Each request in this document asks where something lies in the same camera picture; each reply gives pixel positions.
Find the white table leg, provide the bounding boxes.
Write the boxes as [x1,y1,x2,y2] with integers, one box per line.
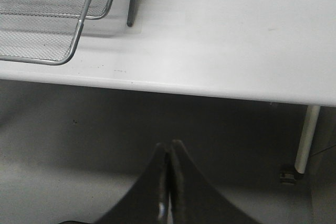
[294,105,321,175]

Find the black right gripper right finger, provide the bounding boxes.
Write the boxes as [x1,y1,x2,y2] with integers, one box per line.
[169,140,258,223]

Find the black caster wheel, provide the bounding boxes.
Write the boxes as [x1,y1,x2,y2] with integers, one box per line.
[279,165,304,185]

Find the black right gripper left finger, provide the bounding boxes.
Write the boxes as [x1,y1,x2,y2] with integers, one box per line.
[96,143,169,223]

